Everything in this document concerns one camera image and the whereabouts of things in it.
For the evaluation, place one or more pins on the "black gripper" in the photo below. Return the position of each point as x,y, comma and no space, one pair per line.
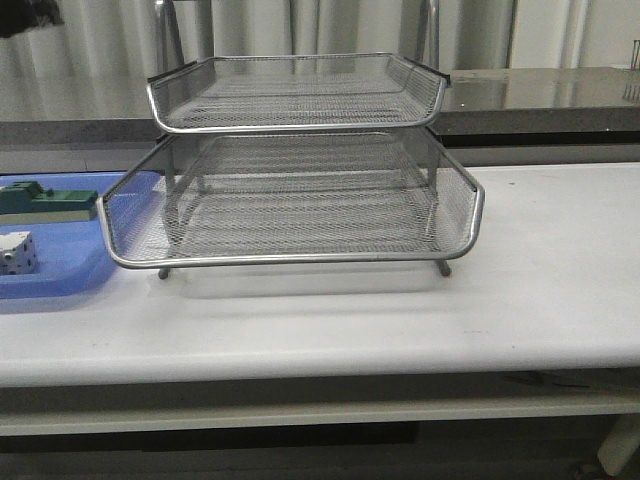
19,16

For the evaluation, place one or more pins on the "silver mesh tray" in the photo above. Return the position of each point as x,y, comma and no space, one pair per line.
292,198
296,92

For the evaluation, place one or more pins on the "grey steel back counter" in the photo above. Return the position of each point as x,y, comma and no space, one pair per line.
488,118

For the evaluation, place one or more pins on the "green terminal block module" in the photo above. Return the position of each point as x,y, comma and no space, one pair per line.
27,202

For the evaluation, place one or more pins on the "blue plastic tray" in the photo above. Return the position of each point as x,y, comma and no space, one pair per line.
71,256

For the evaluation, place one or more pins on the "white table leg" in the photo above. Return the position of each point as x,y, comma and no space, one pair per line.
619,445

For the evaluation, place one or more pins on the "silver rack frame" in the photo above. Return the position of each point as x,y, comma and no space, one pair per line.
167,32

